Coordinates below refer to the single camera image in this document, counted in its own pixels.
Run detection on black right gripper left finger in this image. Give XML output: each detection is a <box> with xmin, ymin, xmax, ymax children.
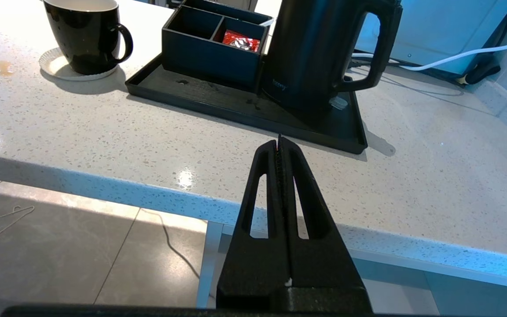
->
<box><xmin>217</xmin><ymin>140</ymin><xmax>291</xmax><ymax>309</ymax></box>

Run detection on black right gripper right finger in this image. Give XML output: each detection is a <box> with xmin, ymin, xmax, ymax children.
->
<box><xmin>281</xmin><ymin>139</ymin><xmax>367</xmax><ymax>288</ymax></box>

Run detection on black electric kettle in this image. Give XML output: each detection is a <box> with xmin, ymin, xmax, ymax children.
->
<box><xmin>260</xmin><ymin>0</ymin><xmax>404</xmax><ymax>113</ymax></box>

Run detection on red snack packet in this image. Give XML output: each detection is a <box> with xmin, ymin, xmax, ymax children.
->
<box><xmin>222</xmin><ymin>29</ymin><xmax>261</xmax><ymax>52</ymax></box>

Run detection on white counter side panel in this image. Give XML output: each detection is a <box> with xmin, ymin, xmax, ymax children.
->
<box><xmin>196</xmin><ymin>220</ymin><xmax>507</xmax><ymax>315</ymax></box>

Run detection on black kettle base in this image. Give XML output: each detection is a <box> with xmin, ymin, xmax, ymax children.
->
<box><xmin>262</xmin><ymin>86</ymin><xmax>355</xmax><ymax>133</ymax></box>

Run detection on black serving tray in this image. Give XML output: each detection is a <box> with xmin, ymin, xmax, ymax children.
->
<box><xmin>125</xmin><ymin>53</ymin><xmax>368</xmax><ymax>155</ymax></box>

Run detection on black sachet organiser box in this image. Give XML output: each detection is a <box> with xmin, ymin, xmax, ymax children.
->
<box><xmin>162</xmin><ymin>0</ymin><xmax>274</xmax><ymax>91</ymax></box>

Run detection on silver microwave oven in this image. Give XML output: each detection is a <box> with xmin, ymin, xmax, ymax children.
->
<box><xmin>355</xmin><ymin>0</ymin><xmax>507</xmax><ymax>75</ymax></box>

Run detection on black mug white inside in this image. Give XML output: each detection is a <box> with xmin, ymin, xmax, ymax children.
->
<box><xmin>42</xmin><ymin>0</ymin><xmax>133</xmax><ymax>75</ymax></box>

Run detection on white round coaster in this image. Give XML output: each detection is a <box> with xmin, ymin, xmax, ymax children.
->
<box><xmin>39</xmin><ymin>47</ymin><xmax>118</xmax><ymax>81</ymax></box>

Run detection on thin black floor cable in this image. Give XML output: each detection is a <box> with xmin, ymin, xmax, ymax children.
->
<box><xmin>141</xmin><ymin>208</ymin><xmax>202</xmax><ymax>280</ymax></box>

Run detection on black microwave power cord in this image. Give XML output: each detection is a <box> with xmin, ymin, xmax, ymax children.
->
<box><xmin>456</xmin><ymin>4</ymin><xmax>507</xmax><ymax>86</ymax></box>

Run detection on white power cable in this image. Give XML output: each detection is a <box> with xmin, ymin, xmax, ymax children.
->
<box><xmin>353</xmin><ymin>33</ymin><xmax>507</xmax><ymax>72</ymax></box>

